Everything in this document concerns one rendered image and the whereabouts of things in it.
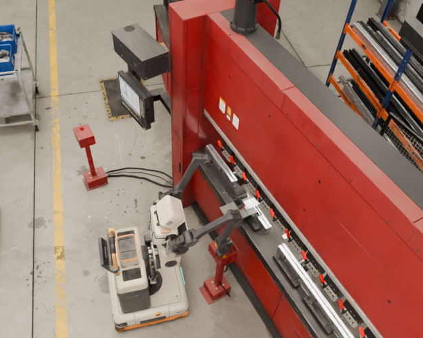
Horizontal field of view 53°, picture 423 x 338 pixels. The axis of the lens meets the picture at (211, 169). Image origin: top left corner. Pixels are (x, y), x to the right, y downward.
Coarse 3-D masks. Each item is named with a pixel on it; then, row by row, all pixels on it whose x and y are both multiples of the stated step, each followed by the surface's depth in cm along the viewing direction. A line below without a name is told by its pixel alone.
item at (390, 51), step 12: (360, 24) 478; (372, 24) 480; (360, 36) 467; (372, 36) 463; (384, 36) 462; (372, 48) 450; (384, 48) 449; (396, 48) 446; (408, 48) 450; (384, 60) 433; (396, 60) 435; (420, 60) 435; (408, 72) 426; (420, 72) 421; (408, 84) 405; (420, 84) 412; (420, 96) 395; (420, 108) 393
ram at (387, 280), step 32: (224, 64) 315; (224, 96) 333; (256, 96) 289; (224, 128) 353; (256, 128) 304; (288, 128) 267; (256, 160) 321; (288, 160) 280; (320, 160) 248; (288, 192) 295; (320, 192) 260; (352, 192) 232; (320, 224) 271; (352, 224) 241; (384, 224) 218; (320, 256) 285; (352, 256) 252; (384, 256) 226; (416, 256) 205; (352, 288) 263; (384, 288) 236; (416, 288) 213; (384, 320) 245; (416, 320) 220
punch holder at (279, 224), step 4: (276, 208) 318; (276, 212) 320; (276, 216) 322; (280, 216) 317; (280, 220) 319; (284, 220) 313; (276, 224) 326; (280, 224) 320; (284, 224) 315; (288, 224) 313; (280, 228) 322; (284, 228) 317; (288, 228) 319; (284, 232) 320
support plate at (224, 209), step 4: (244, 200) 364; (228, 204) 360; (232, 204) 360; (220, 208) 357; (224, 208) 357; (228, 208) 357; (232, 208) 357; (236, 208) 358; (252, 208) 359; (224, 212) 354; (240, 212) 355; (244, 212) 355; (248, 212) 356; (252, 212) 356; (256, 212) 356; (244, 216) 353
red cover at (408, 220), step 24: (216, 24) 302; (240, 48) 283; (264, 72) 267; (288, 96) 253; (312, 120) 240; (336, 144) 228; (336, 168) 235; (360, 168) 218; (360, 192) 224; (384, 192) 208; (384, 216) 213; (408, 216) 200; (408, 240) 204
